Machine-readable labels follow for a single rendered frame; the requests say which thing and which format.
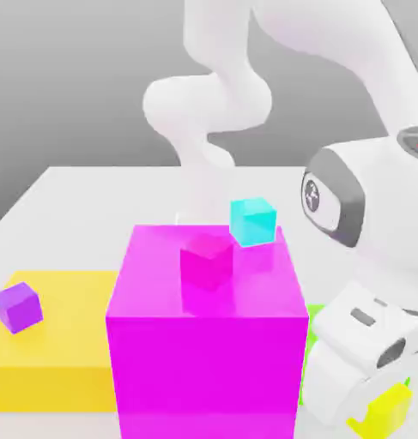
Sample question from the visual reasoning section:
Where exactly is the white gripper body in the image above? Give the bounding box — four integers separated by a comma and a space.
301, 340, 409, 437

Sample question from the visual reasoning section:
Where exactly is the small yellow cube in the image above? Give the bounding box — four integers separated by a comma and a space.
345, 381, 415, 439

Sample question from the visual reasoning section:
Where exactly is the small magenta cube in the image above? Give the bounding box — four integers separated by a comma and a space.
179, 232, 234, 292

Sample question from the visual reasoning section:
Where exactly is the small cyan cube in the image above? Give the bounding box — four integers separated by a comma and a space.
228, 196, 278, 248

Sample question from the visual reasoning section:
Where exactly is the small purple cube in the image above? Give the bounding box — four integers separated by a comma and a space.
0, 281, 45, 335

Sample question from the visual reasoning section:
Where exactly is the large green box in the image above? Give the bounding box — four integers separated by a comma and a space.
297, 303, 411, 407

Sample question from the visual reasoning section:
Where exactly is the large magenta box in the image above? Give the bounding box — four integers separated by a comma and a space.
105, 224, 311, 439

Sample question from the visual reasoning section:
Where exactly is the large yellow box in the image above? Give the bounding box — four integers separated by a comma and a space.
0, 270, 121, 413

